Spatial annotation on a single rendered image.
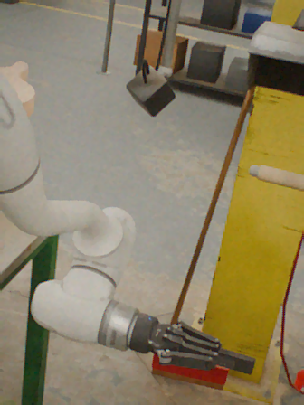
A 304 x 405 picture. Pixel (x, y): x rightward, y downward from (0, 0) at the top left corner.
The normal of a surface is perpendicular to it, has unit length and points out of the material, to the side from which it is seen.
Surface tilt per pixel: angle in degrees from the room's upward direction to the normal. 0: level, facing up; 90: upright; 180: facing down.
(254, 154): 90
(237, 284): 90
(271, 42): 38
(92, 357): 0
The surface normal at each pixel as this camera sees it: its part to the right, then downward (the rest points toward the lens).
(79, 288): -0.01, -0.61
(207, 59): -0.22, 0.40
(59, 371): 0.15, -0.88
